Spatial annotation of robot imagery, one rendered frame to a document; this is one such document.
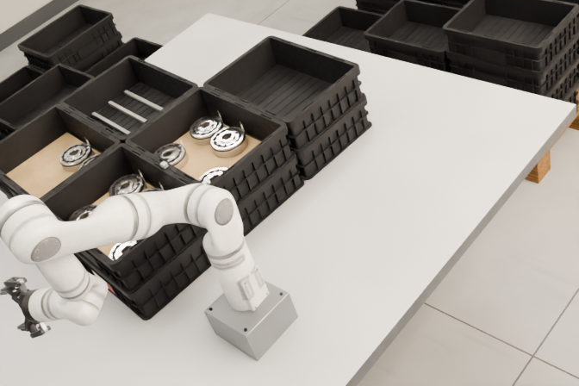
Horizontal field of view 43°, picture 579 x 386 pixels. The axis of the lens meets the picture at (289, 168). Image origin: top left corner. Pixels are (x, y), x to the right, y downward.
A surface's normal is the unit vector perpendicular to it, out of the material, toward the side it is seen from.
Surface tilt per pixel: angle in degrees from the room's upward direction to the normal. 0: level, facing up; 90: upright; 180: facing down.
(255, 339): 90
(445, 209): 0
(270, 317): 90
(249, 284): 87
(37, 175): 0
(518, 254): 0
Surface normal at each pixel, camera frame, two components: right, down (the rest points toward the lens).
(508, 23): -0.25, -0.73
